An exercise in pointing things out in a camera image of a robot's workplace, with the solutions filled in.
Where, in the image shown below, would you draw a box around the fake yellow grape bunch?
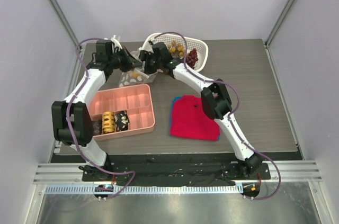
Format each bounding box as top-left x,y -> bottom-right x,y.
167,42 -> 185,58

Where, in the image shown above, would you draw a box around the brown patterned rolled sock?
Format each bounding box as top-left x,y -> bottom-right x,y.
92,120 -> 103,136

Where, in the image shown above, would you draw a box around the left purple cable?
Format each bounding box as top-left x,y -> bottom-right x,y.
66,37 -> 136,200

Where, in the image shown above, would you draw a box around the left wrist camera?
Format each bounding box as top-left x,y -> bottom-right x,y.
92,35 -> 122,62

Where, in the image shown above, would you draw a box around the aluminium frame post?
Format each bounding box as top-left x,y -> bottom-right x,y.
264,0 -> 297,48
48,0 -> 78,46

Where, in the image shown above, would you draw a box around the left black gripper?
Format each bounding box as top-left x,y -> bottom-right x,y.
108,46 -> 141,73

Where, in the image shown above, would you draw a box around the yellow patterned rolled sock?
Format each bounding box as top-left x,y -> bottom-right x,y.
102,111 -> 115,134

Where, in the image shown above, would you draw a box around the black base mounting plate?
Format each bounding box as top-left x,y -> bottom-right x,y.
51,151 -> 302,187

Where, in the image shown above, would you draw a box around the black white patterned sock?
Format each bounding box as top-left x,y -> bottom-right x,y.
114,110 -> 130,132

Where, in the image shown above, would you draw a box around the white perforated plastic basket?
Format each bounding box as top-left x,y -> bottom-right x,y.
140,32 -> 209,72

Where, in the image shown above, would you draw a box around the red folded shirt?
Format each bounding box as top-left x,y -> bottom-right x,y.
169,95 -> 221,142

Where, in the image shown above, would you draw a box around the clear polka dot zip bag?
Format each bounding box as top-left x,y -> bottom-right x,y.
118,48 -> 158,87

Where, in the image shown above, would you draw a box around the slotted white cable duct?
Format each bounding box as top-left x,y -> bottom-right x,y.
45,183 -> 243,195

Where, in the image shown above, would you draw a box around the dark red fake grapes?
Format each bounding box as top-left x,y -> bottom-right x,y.
185,48 -> 199,69

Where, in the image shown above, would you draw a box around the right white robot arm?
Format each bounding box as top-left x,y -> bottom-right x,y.
139,42 -> 262,179

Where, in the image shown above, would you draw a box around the yellow fake fruit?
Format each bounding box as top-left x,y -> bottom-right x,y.
131,71 -> 143,81

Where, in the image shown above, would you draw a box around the pink divided organizer tray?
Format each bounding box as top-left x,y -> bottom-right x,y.
89,84 -> 155,141

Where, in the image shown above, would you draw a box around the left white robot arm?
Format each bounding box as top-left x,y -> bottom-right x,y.
51,47 -> 142,181

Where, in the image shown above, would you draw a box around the left aluminium frame post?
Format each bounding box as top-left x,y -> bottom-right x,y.
48,0 -> 78,46

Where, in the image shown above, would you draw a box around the right aluminium frame post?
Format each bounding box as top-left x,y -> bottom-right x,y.
264,0 -> 297,48

